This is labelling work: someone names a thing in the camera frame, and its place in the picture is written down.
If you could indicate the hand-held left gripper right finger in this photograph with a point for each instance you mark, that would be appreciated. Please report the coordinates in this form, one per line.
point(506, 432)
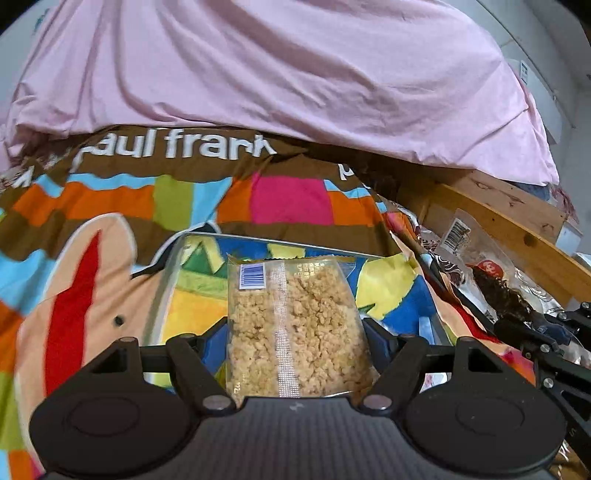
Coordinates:
point(381, 346)

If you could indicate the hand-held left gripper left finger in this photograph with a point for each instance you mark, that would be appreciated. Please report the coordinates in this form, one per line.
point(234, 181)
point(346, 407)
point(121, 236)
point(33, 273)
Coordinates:
point(189, 364)

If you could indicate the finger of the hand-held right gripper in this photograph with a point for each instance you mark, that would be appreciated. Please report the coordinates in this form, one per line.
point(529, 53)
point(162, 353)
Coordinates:
point(521, 334)
point(577, 318)

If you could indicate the clear packet of dark snack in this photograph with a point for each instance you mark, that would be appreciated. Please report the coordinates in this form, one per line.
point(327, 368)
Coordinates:
point(489, 286)

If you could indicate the dinosaur print metal tray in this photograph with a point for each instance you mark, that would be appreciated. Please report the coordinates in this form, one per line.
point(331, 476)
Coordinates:
point(198, 286)

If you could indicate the clear rice crisp packet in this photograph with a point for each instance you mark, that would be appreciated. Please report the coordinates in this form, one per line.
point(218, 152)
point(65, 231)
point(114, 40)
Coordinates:
point(295, 332)

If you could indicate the colourful printed blanket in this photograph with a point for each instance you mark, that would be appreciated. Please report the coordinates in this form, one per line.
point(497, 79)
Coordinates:
point(92, 207)

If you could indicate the white air conditioner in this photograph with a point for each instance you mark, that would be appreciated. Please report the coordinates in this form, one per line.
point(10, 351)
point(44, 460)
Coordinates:
point(540, 92)

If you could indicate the pink bed sheet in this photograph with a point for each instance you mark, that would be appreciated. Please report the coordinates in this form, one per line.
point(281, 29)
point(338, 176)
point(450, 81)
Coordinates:
point(277, 69)

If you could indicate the wooden bed frame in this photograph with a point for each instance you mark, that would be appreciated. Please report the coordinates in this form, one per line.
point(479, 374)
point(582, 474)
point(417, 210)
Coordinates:
point(508, 221)

